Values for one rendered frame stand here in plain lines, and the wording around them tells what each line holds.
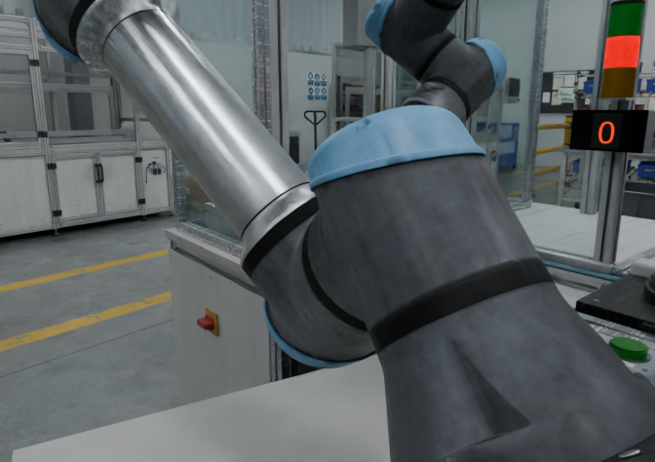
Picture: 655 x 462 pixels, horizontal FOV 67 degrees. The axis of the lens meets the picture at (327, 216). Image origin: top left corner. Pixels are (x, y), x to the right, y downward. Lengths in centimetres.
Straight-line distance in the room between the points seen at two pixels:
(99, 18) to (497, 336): 45
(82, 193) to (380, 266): 551
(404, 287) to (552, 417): 9
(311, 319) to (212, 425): 31
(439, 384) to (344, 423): 41
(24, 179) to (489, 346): 541
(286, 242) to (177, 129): 15
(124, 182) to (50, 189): 76
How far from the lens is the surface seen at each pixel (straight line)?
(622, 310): 81
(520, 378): 26
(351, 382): 75
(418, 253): 28
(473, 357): 26
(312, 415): 68
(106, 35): 55
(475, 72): 69
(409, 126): 31
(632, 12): 101
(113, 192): 588
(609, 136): 99
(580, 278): 104
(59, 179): 566
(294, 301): 41
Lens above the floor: 124
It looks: 12 degrees down
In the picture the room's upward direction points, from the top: straight up
